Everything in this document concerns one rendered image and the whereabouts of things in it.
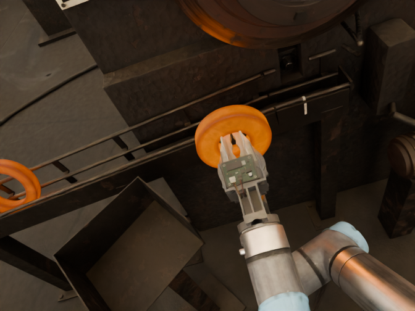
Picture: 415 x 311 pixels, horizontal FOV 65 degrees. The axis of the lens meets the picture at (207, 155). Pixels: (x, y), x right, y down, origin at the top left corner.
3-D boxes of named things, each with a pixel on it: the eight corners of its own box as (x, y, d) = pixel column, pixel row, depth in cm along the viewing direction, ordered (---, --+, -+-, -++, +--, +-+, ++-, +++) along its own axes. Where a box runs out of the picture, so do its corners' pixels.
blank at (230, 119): (182, 121, 64) (183, 133, 62) (257, 92, 61) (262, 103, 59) (209, 167, 75) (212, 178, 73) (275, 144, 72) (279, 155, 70)
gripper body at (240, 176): (257, 147, 55) (280, 215, 50) (262, 165, 63) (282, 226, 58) (214, 161, 56) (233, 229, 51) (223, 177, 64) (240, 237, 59)
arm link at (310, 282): (317, 288, 64) (327, 286, 54) (270, 321, 63) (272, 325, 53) (292, 253, 67) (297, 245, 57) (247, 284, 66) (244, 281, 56)
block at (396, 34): (357, 94, 99) (365, 23, 81) (383, 86, 99) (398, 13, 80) (375, 118, 92) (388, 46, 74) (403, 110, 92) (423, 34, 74)
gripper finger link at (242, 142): (240, 110, 61) (254, 152, 57) (244, 124, 66) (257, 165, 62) (224, 115, 61) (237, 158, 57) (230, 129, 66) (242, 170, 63)
